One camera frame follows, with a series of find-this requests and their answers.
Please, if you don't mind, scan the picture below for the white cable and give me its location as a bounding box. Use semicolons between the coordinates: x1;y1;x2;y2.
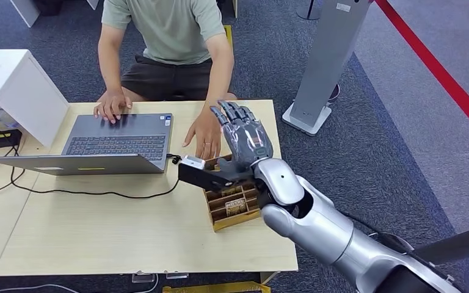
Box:
0;284;79;293

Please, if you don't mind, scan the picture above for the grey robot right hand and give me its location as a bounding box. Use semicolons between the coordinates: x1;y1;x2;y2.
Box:
210;100;274;175

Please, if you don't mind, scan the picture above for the grey kiosk column stand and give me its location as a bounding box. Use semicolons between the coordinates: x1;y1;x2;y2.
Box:
282;0;371;137

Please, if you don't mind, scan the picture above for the brown slotted card holder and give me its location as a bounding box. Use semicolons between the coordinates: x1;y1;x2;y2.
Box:
203;154;263;233

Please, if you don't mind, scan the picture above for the round stanchion base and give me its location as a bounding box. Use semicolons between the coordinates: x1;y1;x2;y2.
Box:
296;0;324;21

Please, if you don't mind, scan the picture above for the yellow floor tape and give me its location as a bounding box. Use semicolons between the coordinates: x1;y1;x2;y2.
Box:
161;281;272;293
223;24;234;51

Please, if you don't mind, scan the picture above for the white box cabinet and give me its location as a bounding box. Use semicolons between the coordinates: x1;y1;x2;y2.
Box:
0;49;70;148

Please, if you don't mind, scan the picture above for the person's right hand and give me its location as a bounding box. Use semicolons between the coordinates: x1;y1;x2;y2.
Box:
93;89;133;125

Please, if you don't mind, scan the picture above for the black laptop charging cable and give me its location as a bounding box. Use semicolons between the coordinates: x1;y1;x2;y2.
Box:
0;143;183;200

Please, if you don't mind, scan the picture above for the person's left hand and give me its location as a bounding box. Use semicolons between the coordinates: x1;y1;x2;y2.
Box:
183;106;223;161

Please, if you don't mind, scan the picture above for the grey laptop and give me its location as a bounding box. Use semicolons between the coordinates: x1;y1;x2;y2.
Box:
0;113;175;176

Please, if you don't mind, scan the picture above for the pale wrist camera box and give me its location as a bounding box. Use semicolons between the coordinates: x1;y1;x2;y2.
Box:
181;155;206;171

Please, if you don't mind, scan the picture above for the black camera mounting bracket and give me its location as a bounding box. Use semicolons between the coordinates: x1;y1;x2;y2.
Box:
178;161;255;193

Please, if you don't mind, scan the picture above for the wooden table leg panel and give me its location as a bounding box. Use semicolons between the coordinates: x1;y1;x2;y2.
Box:
260;270;280;284

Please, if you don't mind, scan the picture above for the red barrier belt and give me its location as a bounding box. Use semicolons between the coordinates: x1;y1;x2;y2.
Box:
374;0;469;148

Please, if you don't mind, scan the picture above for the person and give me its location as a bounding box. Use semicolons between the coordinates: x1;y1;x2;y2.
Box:
93;0;238;161

